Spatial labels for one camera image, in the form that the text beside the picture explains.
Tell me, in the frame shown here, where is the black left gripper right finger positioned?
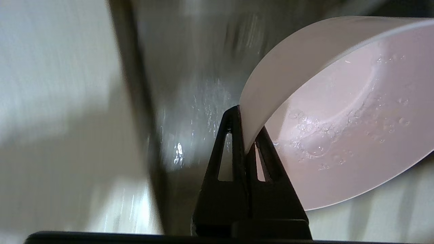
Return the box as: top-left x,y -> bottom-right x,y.
247,126 -> 312,239

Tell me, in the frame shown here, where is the pink plastic bowl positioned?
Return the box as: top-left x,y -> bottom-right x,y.
238,16 -> 434,211

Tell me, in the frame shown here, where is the stainless steel sink basin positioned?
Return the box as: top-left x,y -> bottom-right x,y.
107,0 -> 434,234

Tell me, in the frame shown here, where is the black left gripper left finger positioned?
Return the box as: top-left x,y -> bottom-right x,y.
192,105 -> 252,237

